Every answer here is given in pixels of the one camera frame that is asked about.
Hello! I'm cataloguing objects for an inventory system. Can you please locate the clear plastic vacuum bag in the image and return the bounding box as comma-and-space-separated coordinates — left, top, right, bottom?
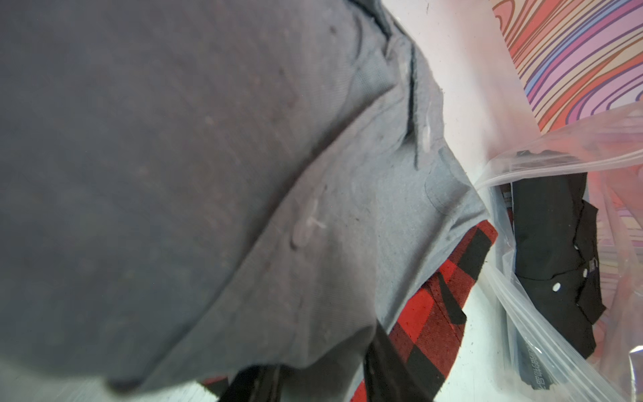
476, 102, 642, 401

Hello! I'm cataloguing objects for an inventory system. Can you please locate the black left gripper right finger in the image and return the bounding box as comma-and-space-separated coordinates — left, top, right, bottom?
363, 323, 432, 402

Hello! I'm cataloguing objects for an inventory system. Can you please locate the grey shirt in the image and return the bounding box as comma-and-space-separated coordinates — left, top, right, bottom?
1, 1, 487, 395

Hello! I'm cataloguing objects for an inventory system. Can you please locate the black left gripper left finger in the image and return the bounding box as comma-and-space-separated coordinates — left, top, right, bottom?
219, 365, 281, 402

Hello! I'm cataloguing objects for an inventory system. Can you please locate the red black plaid shirt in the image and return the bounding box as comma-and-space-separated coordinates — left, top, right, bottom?
201, 220, 497, 401

